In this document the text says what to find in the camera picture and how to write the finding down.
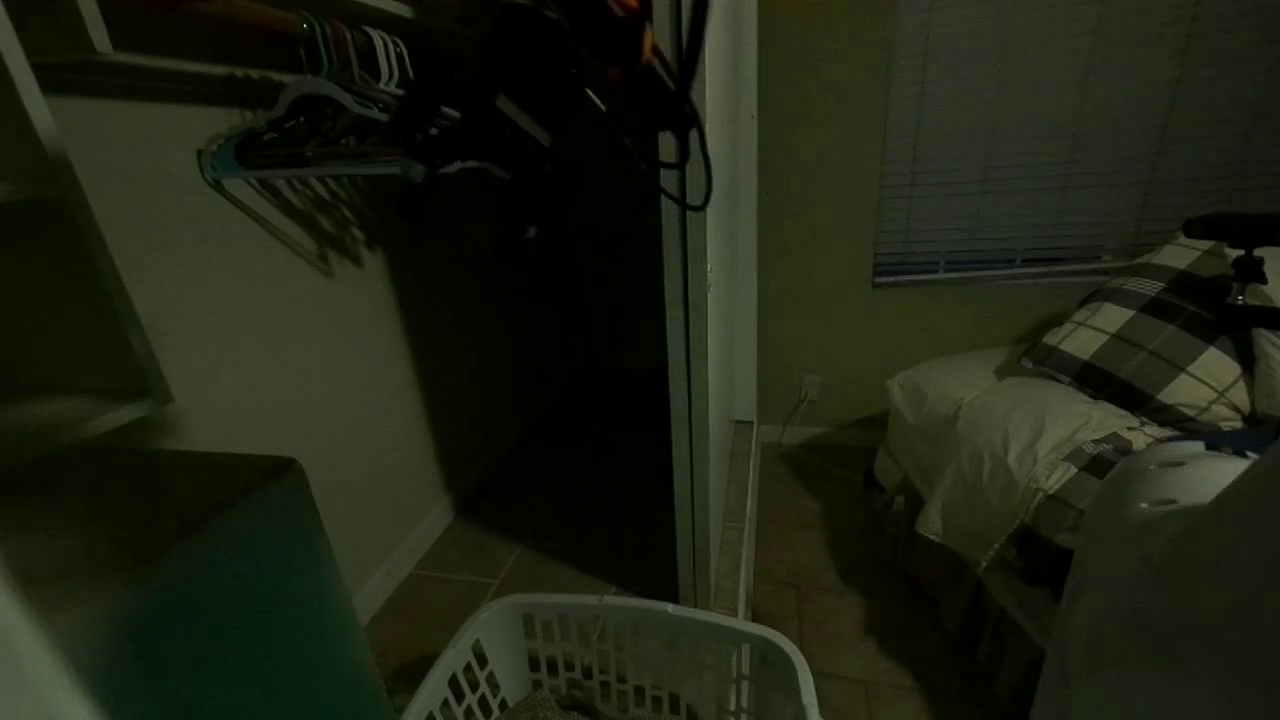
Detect white plastic laundry basket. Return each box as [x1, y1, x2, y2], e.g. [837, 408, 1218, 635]
[400, 593, 823, 720]

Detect plaid pillow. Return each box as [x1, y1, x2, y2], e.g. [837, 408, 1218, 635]
[1018, 234, 1280, 433]

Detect window blinds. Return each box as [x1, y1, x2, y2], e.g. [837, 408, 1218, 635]
[872, 0, 1280, 288]

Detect clothes in laundry basket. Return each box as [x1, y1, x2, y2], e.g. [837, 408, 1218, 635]
[500, 686, 691, 720]

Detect bunch of clothes hangers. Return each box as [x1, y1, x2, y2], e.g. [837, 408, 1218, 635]
[198, 12, 426, 273]

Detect bed with white sheet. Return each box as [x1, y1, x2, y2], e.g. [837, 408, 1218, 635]
[874, 344, 1280, 641]

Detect closet sliding door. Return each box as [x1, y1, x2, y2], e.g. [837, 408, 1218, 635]
[655, 0, 715, 611]

